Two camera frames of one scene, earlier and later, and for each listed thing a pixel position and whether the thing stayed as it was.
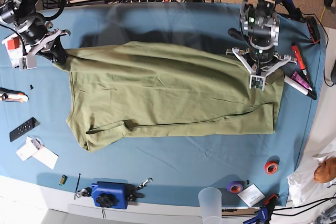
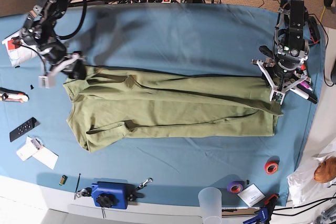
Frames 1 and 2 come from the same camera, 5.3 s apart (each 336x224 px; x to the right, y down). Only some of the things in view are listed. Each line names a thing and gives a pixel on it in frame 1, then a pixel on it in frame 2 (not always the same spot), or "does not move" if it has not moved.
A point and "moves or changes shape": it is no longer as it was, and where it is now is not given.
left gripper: x=37 y=36 → x=55 y=54
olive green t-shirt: x=164 y=87 moves or changes shape
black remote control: x=31 y=123 does not move
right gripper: x=260 y=60 → x=279 y=81
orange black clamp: x=313 y=29 does not move
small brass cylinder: x=63 y=180 does not move
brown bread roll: x=326 y=172 does not move
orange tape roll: x=271 y=165 does not move
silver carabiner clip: x=144 y=183 does not move
